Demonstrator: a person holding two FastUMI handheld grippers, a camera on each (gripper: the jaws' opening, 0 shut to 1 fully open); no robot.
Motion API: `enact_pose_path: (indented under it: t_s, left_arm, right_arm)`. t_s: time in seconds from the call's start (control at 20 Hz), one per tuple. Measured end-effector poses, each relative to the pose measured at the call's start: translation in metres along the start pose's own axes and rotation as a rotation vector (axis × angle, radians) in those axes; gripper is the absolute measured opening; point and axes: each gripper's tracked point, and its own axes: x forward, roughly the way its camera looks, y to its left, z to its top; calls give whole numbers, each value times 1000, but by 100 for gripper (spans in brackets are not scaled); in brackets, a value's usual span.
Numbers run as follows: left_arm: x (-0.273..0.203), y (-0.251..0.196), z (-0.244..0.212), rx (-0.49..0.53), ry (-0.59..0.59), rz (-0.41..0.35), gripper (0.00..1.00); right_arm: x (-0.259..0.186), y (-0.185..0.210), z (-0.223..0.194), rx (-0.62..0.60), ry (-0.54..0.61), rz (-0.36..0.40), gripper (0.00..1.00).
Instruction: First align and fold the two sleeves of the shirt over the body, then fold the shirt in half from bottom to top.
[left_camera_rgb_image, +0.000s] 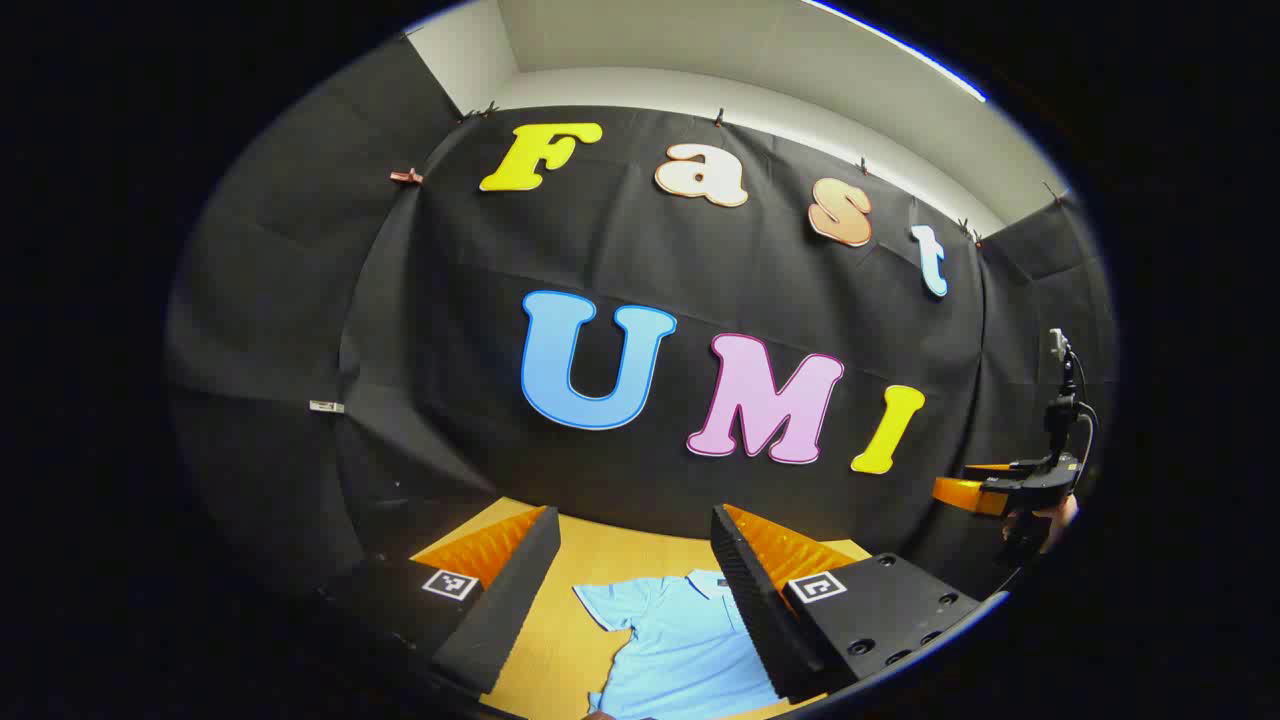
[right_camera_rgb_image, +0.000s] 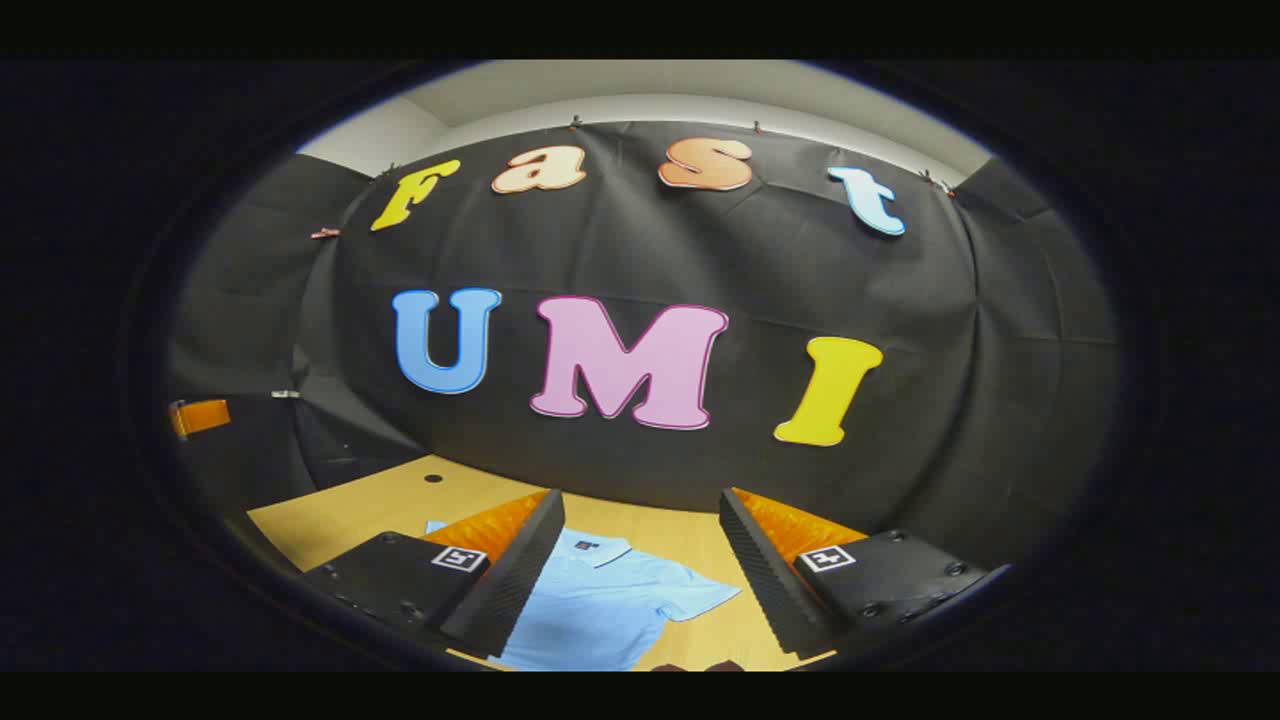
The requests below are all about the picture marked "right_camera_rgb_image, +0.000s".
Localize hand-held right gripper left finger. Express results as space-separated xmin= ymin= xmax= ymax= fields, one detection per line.
xmin=298 ymin=488 xmax=567 ymax=661

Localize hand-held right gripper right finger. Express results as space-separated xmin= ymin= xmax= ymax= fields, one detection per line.
xmin=717 ymin=486 xmax=1014 ymax=661

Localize light blue T-shirt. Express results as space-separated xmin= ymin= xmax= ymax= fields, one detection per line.
xmin=425 ymin=519 xmax=743 ymax=673

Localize black backdrop cloth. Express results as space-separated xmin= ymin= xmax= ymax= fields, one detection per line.
xmin=165 ymin=120 xmax=1121 ymax=571

